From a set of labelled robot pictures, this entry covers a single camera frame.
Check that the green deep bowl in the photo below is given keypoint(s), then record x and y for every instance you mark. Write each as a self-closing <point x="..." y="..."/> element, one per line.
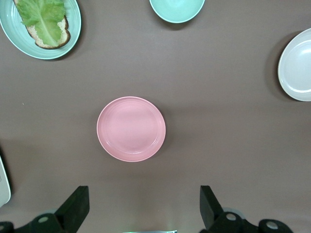
<point x="177" y="9"/>

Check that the pink shallow plate bowl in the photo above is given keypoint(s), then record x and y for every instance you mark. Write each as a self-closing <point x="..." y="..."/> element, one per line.
<point x="131" y="128"/>

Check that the bread slice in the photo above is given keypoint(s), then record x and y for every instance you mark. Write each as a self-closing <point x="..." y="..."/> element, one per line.
<point x="63" y="34"/>

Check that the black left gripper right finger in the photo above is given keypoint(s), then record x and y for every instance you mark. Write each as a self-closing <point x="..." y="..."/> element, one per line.
<point x="211" y="211"/>

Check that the beige shallow plate bowl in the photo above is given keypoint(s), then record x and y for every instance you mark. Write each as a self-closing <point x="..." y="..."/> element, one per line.
<point x="298" y="68"/>

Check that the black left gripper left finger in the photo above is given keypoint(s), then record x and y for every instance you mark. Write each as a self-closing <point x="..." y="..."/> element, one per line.
<point x="73" y="208"/>

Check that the green oval plate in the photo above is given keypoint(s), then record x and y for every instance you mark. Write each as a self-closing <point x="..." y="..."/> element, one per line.
<point x="73" y="26"/>

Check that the beige toaster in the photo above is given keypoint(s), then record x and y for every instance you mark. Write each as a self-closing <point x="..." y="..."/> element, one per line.
<point x="3" y="184"/>

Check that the green lettuce leaf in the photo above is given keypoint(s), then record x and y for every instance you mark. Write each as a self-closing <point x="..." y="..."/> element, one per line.
<point x="43" y="19"/>

